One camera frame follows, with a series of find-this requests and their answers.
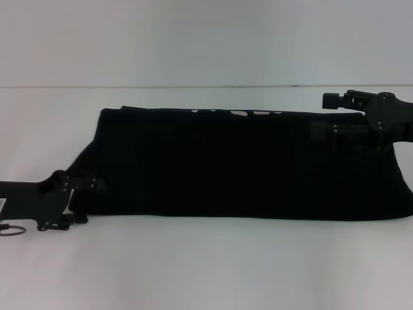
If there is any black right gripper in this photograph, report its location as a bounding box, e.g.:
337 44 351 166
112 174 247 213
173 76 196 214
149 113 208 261
308 89 413 152

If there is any left gripper cable with connectors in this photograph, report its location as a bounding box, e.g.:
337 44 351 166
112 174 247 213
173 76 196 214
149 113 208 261
0 223 26 238

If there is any black shirt with white print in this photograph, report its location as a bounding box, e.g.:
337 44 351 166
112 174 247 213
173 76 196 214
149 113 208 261
66 105 413 223

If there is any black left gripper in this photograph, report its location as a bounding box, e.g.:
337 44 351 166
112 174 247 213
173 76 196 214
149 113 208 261
0 170 106 232

